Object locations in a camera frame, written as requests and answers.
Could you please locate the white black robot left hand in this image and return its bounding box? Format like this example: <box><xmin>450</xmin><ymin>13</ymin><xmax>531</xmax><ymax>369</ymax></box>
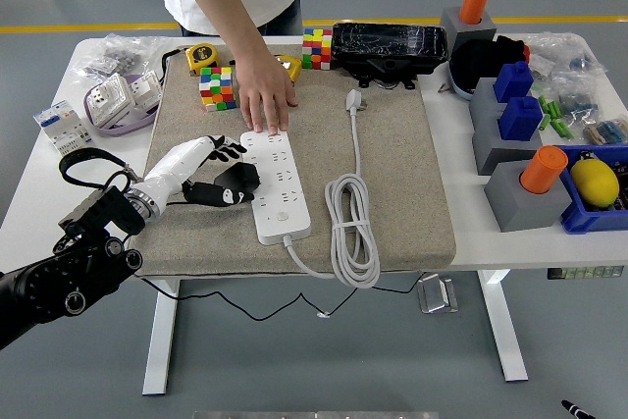
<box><xmin>131</xmin><ymin>133</ymin><xmax>257</xmax><ymax>209</ymax></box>

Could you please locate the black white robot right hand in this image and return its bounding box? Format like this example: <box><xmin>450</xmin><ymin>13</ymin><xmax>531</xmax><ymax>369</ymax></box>
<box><xmin>561</xmin><ymin>399</ymin><xmax>598</xmax><ymax>419</ymax></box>

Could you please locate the person's right hand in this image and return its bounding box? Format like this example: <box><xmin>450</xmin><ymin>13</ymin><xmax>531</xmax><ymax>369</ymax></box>
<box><xmin>236</xmin><ymin>53</ymin><xmax>299</xmax><ymax>135</ymax></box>

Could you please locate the black power adapter plug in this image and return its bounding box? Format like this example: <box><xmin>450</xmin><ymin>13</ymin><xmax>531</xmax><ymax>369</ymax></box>
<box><xmin>214</xmin><ymin>161</ymin><xmax>262</xmax><ymax>193</ymax></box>

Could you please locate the white power strip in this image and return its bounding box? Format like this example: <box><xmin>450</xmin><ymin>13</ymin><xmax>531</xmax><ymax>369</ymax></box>
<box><xmin>238</xmin><ymin>129</ymin><xmax>313</xmax><ymax>246</ymax></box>

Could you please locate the thin black adapter cord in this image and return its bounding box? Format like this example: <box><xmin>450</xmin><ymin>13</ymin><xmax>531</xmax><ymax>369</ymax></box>
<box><xmin>136</xmin><ymin>271</ymin><xmax>436</xmax><ymax>323</ymax></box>

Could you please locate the yellow tape measure chrome clip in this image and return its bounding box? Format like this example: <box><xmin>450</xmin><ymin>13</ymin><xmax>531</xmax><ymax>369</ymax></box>
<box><xmin>229</xmin><ymin>53</ymin><xmax>303</xmax><ymax>82</ymax></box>

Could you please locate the tall colourful puzzle cube stack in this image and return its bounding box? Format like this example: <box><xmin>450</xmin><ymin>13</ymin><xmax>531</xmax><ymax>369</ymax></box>
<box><xmin>198</xmin><ymin>66</ymin><xmax>237</xmax><ymax>113</ymax></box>

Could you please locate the yellow tape measure black label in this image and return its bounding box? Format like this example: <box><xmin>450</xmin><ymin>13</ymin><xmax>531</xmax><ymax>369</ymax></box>
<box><xmin>159</xmin><ymin>42</ymin><xmax>221</xmax><ymax>81</ymax></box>

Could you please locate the white table leg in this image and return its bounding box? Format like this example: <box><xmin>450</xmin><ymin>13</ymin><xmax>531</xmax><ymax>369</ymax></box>
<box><xmin>478</xmin><ymin>269</ymin><xmax>530</xmax><ymax>384</ymax></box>
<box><xmin>141</xmin><ymin>279</ymin><xmax>182</xmax><ymax>396</ymax></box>

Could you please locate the white circuit breaker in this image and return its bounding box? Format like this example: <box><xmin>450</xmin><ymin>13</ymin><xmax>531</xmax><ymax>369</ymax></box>
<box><xmin>32</xmin><ymin>99</ymin><xmax>95</xmax><ymax>158</ymax></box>

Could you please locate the clear bag with grey parts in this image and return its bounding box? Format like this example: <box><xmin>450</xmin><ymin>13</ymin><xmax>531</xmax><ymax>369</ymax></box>
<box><xmin>72</xmin><ymin>32</ymin><xmax>171</xmax><ymax>84</ymax></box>

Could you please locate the black device in plastic wrap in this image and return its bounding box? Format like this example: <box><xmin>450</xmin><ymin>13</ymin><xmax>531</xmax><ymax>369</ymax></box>
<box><xmin>331</xmin><ymin>22</ymin><xmax>450</xmax><ymax>91</ymax></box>

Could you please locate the table control panel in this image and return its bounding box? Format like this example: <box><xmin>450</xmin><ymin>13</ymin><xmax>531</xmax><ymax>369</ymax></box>
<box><xmin>547</xmin><ymin>265</ymin><xmax>625</xmax><ymax>282</ymax></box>

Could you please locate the grey-brown mat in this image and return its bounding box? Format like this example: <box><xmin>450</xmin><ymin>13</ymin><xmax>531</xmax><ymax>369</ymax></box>
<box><xmin>126</xmin><ymin>43</ymin><xmax>457</xmax><ymax>279</ymax></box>

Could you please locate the silver metal pedal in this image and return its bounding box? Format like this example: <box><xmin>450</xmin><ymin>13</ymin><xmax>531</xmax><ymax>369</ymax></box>
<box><xmin>415</xmin><ymin>276</ymin><xmax>460</xmax><ymax>315</ymax></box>

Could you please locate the blue plastic bin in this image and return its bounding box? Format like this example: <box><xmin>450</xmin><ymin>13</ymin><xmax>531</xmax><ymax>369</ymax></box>
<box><xmin>552</xmin><ymin>144</ymin><xmax>628</xmax><ymax>236</ymax></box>

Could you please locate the light blue dish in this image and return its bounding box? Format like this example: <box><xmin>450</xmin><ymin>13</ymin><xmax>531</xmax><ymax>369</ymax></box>
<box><xmin>448</xmin><ymin>58</ymin><xmax>476</xmax><ymax>102</ymax></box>

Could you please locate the grey block with hole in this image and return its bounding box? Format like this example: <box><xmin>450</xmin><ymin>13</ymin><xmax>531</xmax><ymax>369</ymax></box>
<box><xmin>440</xmin><ymin>6</ymin><xmax>497</xmax><ymax>55</ymax></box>
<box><xmin>471</xmin><ymin>104</ymin><xmax>555</xmax><ymax>177</ymax></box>
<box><xmin>469</xmin><ymin>77</ymin><xmax>506</xmax><ymax>119</ymax></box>
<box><xmin>484</xmin><ymin>161</ymin><xmax>574</xmax><ymax>234</ymax></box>

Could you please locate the black cloth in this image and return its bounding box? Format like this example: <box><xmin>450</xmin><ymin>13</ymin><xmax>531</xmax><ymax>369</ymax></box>
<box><xmin>449</xmin><ymin>34</ymin><xmax>529</xmax><ymax>91</ymax></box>

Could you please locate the orange cylinder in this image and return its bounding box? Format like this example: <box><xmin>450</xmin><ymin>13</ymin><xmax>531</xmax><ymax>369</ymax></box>
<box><xmin>519</xmin><ymin>145</ymin><xmax>569</xmax><ymax>194</ymax></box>
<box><xmin>458</xmin><ymin>0</ymin><xmax>491</xmax><ymax>26</ymax></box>

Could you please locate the yellow lemon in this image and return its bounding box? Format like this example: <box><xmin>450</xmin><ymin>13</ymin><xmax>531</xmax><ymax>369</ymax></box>
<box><xmin>569</xmin><ymin>158</ymin><xmax>620</xmax><ymax>208</ymax></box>

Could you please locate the blue plastic block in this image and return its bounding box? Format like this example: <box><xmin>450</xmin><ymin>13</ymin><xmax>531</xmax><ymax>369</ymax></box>
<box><xmin>497</xmin><ymin>95</ymin><xmax>545</xmax><ymax>142</ymax></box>
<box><xmin>493</xmin><ymin>61</ymin><xmax>535</xmax><ymax>104</ymax></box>

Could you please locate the clear bag with resistors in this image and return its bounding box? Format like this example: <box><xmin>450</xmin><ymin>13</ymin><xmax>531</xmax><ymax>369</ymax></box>
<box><xmin>582</xmin><ymin>116</ymin><xmax>628</xmax><ymax>147</ymax></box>

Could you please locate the clear bag with blue parts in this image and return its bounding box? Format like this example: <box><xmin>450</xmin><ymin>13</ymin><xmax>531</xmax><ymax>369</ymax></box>
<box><xmin>556</xmin><ymin>79</ymin><xmax>602</xmax><ymax>121</ymax></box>

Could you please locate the clear bag with white parts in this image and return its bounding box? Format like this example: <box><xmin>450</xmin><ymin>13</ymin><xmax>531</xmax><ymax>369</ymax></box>
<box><xmin>524</xmin><ymin>31</ymin><xmax>612</xmax><ymax>96</ymax></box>

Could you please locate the purple strap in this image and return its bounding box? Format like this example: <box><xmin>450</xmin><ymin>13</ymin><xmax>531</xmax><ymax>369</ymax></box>
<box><xmin>82</xmin><ymin>73</ymin><xmax>163</xmax><ymax>138</ymax></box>

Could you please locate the white wall socket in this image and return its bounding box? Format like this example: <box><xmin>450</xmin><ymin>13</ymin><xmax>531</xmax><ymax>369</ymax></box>
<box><xmin>90</xmin><ymin>73</ymin><xmax>136</xmax><ymax>126</ymax></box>
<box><xmin>126</xmin><ymin>70</ymin><xmax>163</xmax><ymax>114</ymax></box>

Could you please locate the white power strip cable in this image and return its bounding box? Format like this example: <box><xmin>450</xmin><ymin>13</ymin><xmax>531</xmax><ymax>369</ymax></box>
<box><xmin>282</xmin><ymin>88</ymin><xmax>382</xmax><ymax>289</ymax></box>

